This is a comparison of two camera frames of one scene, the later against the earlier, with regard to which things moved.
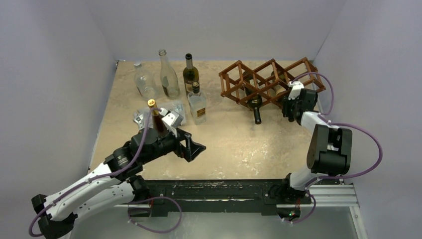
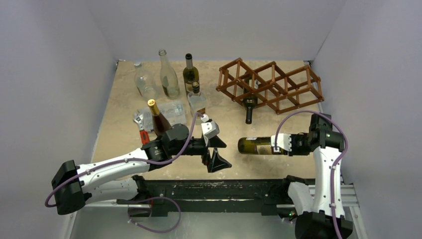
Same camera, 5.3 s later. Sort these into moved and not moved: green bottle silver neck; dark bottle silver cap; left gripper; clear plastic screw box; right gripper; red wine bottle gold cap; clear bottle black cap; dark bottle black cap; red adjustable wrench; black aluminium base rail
Moved: dark bottle black cap; right gripper; green bottle silver neck; left gripper
Not moved: black aluminium base rail; clear plastic screw box; dark bottle silver cap; red wine bottle gold cap; red adjustable wrench; clear bottle black cap
